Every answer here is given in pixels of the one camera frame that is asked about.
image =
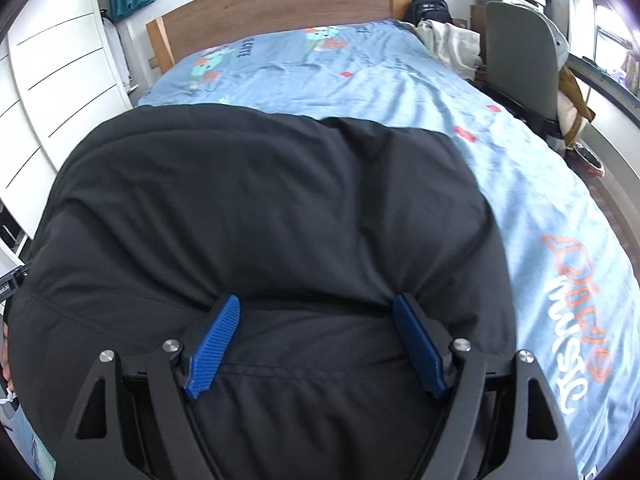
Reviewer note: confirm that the bowl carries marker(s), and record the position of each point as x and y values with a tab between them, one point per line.
591	161

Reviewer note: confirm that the cardboard box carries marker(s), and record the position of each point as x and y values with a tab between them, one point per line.
477	30

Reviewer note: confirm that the wooden headboard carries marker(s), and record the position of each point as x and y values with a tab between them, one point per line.
275	5

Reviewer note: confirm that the beige cloth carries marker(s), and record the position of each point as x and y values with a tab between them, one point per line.
450	45

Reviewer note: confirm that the grey chair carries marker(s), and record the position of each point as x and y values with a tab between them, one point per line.
520	60

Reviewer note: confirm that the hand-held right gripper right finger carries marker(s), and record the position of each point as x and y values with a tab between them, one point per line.
420	347

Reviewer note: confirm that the person's left hand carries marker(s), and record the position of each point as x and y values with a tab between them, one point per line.
5	355

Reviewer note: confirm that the black backpack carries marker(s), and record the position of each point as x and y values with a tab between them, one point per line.
430	7

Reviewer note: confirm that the brown bag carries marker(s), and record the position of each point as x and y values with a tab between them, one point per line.
572	105

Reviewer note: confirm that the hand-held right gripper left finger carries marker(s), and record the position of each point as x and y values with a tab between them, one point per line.
212	345

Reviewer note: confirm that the bed with blue sheet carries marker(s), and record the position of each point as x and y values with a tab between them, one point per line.
525	210

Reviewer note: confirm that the white wardrobe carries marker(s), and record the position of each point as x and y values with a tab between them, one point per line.
55	60

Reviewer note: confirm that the black puffer jacket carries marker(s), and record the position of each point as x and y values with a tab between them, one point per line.
250	210

